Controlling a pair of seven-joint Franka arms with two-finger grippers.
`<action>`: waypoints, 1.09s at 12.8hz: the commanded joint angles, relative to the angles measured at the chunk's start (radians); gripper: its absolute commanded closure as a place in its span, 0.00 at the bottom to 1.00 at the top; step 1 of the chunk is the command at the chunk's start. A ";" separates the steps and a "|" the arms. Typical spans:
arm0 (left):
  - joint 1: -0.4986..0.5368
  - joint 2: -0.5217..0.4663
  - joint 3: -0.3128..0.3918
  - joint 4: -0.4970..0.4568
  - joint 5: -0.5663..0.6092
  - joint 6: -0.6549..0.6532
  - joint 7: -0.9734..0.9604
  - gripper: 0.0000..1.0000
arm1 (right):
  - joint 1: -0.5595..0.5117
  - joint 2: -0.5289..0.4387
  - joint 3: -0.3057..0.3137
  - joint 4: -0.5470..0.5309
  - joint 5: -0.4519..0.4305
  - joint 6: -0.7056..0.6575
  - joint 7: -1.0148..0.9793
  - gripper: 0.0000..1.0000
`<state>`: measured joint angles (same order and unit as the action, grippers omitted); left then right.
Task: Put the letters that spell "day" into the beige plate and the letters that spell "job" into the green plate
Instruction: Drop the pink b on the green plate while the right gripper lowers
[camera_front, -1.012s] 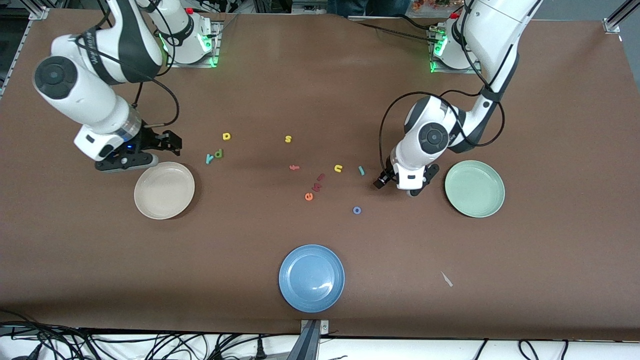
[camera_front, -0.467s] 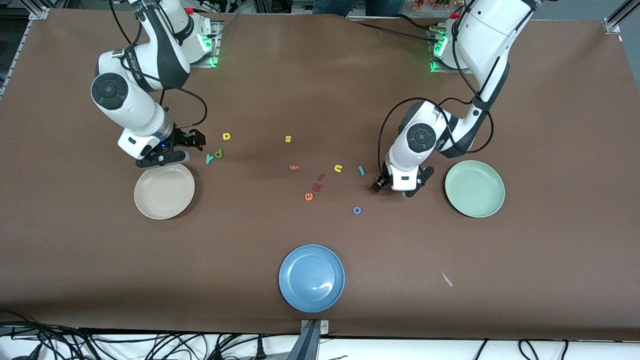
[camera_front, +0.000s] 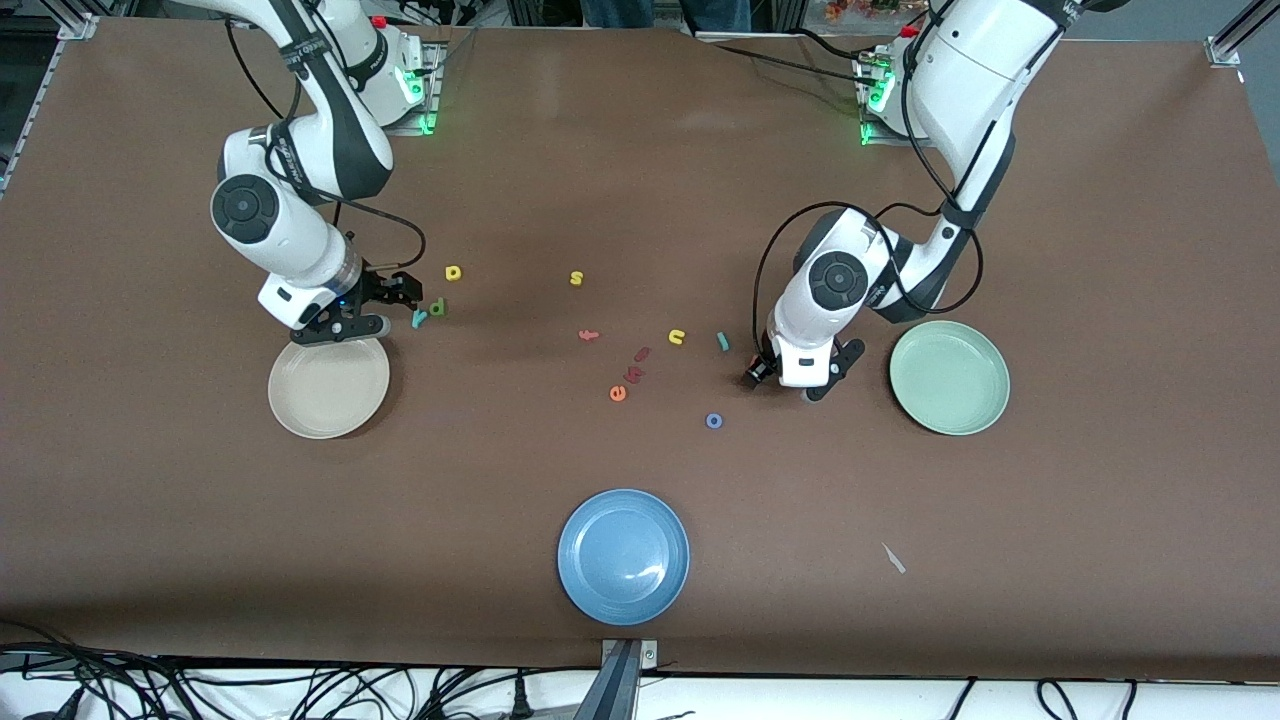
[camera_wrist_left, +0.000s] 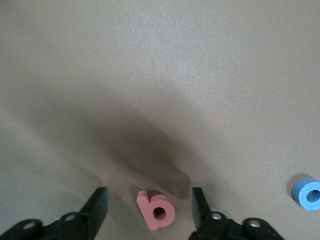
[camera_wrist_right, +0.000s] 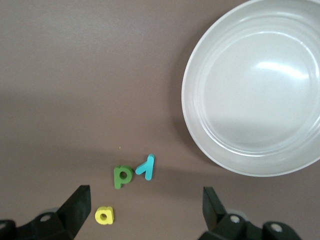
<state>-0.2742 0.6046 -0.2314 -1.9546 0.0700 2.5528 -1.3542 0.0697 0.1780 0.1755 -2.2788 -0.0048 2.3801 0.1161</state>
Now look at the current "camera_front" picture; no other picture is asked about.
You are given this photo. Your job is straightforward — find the orange floral object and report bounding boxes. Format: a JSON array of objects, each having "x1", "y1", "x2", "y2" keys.
[{"x1": 825, "y1": 0, "x2": 906, "y2": 23}]

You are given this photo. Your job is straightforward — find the blue round plate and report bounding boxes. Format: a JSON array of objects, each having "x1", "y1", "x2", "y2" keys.
[{"x1": 556, "y1": 487, "x2": 692, "y2": 628}]

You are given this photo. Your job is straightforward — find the pale green round plate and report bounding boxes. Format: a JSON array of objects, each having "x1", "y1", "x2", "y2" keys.
[{"x1": 888, "y1": 319, "x2": 1012, "y2": 437}]

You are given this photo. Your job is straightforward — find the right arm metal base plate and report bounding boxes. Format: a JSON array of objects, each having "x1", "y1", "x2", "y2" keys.
[{"x1": 332, "y1": 40, "x2": 442, "y2": 137}]

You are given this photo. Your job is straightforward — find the beige round plate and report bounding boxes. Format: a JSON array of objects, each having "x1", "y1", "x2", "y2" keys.
[{"x1": 267, "y1": 330, "x2": 392, "y2": 441}]

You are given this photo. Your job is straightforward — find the brown paper table cover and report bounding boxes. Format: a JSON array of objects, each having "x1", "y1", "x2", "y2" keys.
[{"x1": 0, "y1": 18, "x2": 1280, "y2": 683}]

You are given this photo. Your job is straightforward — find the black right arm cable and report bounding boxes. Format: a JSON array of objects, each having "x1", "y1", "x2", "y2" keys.
[{"x1": 222, "y1": 0, "x2": 427, "y2": 276}]

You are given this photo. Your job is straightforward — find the aluminium frame rail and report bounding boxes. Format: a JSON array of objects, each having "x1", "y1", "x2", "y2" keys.
[
  {"x1": 1205, "y1": 0, "x2": 1280, "y2": 71},
  {"x1": 0, "y1": 10, "x2": 101, "y2": 196}
]

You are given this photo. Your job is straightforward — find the black base power cable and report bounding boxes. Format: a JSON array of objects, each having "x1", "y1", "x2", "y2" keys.
[{"x1": 695, "y1": 28, "x2": 881, "y2": 86}]

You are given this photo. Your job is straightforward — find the person in blue jeans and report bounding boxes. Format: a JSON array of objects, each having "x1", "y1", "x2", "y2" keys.
[{"x1": 580, "y1": 0, "x2": 751, "y2": 33}]

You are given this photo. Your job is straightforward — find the grey metal camera bracket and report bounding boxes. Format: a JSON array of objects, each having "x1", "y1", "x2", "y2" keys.
[{"x1": 597, "y1": 638, "x2": 661, "y2": 720}]

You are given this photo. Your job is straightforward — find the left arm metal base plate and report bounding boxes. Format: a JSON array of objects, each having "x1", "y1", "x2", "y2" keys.
[{"x1": 853, "y1": 50, "x2": 936, "y2": 149}]

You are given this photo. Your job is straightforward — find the black cable tangle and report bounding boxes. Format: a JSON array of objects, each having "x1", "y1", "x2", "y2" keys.
[{"x1": 0, "y1": 620, "x2": 601, "y2": 720}]

